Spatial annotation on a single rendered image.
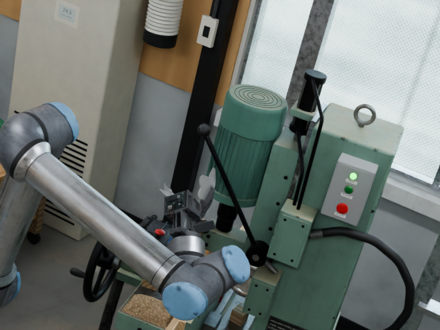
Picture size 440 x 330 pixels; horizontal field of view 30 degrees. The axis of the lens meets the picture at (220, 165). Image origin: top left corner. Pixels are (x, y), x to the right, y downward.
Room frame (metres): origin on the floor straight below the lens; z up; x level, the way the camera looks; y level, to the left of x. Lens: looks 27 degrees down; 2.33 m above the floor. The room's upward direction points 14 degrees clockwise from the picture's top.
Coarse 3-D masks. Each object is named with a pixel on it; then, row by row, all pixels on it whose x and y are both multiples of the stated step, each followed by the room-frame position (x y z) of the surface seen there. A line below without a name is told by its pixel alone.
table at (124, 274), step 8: (120, 272) 2.04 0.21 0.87; (128, 272) 2.05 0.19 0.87; (120, 280) 2.04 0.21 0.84; (128, 280) 2.04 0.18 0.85; (136, 280) 2.03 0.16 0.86; (136, 288) 1.95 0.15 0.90; (144, 288) 1.95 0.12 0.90; (152, 296) 1.93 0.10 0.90; (160, 296) 1.94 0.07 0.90; (120, 312) 1.82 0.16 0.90; (208, 312) 1.99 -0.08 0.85; (120, 320) 1.82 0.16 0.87; (128, 320) 1.81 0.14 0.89; (136, 320) 1.81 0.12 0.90; (144, 320) 1.81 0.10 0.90; (200, 320) 1.90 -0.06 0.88; (120, 328) 1.82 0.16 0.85; (128, 328) 1.81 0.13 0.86; (136, 328) 1.81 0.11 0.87; (144, 328) 1.80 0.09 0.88; (152, 328) 1.80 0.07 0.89; (160, 328) 1.80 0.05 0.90
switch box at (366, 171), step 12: (348, 156) 1.92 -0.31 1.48; (336, 168) 1.88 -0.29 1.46; (348, 168) 1.88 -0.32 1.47; (360, 168) 1.87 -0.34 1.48; (372, 168) 1.89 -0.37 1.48; (336, 180) 1.88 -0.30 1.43; (360, 180) 1.87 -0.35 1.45; (372, 180) 1.86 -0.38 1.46; (336, 192) 1.88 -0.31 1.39; (360, 192) 1.87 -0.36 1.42; (324, 204) 1.88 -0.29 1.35; (336, 204) 1.88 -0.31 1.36; (348, 204) 1.87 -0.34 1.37; (360, 204) 1.86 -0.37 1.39; (336, 216) 1.87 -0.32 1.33; (348, 216) 1.87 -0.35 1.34; (360, 216) 1.87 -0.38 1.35
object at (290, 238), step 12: (288, 204) 1.93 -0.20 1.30; (288, 216) 1.88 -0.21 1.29; (300, 216) 1.88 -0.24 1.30; (312, 216) 1.90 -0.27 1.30; (276, 228) 1.88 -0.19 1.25; (288, 228) 1.88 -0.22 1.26; (300, 228) 1.87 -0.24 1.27; (312, 228) 1.94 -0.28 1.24; (276, 240) 1.88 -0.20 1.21; (288, 240) 1.87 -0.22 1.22; (300, 240) 1.87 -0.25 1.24; (276, 252) 1.88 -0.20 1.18; (288, 252) 1.87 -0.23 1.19; (300, 252) 1.87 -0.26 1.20; (288, 264) 1.87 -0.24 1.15
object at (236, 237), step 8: (208, 232) 2.08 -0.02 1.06; (216, 232) 2.08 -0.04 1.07; (224, 232) 2.09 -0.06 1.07; (232, 232) 2.10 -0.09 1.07; (240, 232) 2.11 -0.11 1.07; (208, 240) 2.08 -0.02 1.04; (216, 240) 2.07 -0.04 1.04; (224, 240) 2.07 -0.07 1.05; (232, 240) 2.06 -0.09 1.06; (240, 240) 2.07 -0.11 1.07; (208, 248) 2.08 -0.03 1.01; (216, 248) 2.07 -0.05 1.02; (240, 248) 2.06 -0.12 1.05
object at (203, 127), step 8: (200, 128) 1.98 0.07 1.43; (208, 128) 1.98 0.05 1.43; (208, 136) 1.98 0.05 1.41; (208, 144) 1.98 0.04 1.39; (216, 160) 1.97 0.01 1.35; (224, 176) 1.97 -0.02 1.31; (232, 192) 1.96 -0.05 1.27; (232, 200) 1.96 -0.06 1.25; (240, 208) 1.96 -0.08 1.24; (240, 216) 1.95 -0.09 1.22; (248, 232) 1.94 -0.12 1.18; (256, 240) 1.97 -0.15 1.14; (248, 248) 1.94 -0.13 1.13; (256, 248) 1.92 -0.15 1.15; (264, 248) 1.93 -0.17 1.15; (248, 256) 1.92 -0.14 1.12; (256, 256) 1.92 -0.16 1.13; (264, 256) 1.91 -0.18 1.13; (256, 264) 1.91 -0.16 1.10; (264, 264) 1.91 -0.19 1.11; (272, 272) 1.92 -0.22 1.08
